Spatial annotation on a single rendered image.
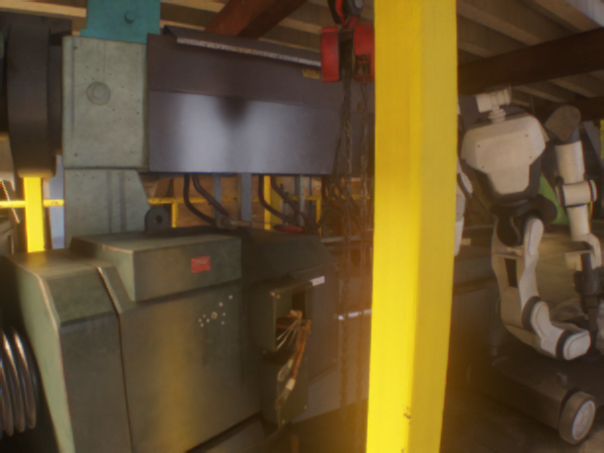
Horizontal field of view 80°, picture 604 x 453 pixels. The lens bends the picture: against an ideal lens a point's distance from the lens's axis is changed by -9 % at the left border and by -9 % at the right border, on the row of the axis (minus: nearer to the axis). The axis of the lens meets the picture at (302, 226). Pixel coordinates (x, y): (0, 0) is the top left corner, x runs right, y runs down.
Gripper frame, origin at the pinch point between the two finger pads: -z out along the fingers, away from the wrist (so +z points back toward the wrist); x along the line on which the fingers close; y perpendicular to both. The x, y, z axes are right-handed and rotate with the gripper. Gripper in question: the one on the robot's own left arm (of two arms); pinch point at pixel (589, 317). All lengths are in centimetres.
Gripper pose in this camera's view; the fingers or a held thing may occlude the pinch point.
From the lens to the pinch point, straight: 180.6
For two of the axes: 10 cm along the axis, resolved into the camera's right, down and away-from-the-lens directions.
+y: 8.6, -1.5, -4.9
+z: -2.1, -9.8, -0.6
